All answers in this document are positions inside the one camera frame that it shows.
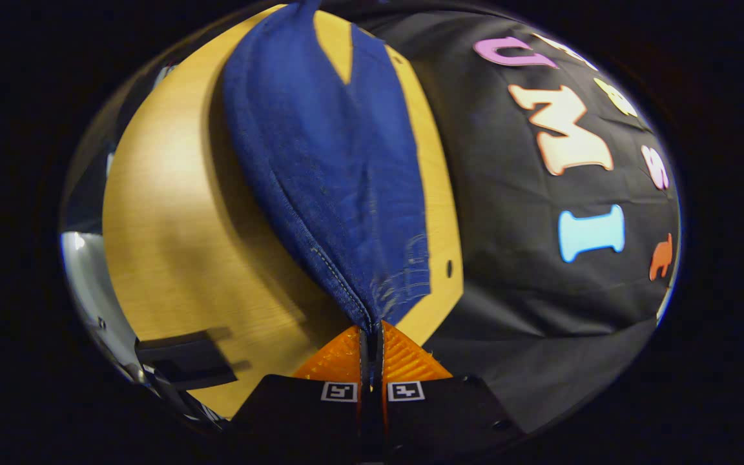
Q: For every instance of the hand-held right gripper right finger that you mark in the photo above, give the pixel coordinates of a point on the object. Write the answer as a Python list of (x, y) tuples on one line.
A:
[(443, 407)]

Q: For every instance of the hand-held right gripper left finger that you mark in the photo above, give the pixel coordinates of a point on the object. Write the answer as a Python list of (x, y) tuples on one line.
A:
[(301, 407)]

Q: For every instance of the blue denim jeans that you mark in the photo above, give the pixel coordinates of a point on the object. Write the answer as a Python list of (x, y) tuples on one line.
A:
[(333, 168)]

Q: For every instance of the black backdrop cloth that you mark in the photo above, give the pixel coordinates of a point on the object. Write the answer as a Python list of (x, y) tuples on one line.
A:
[(514, 258)]

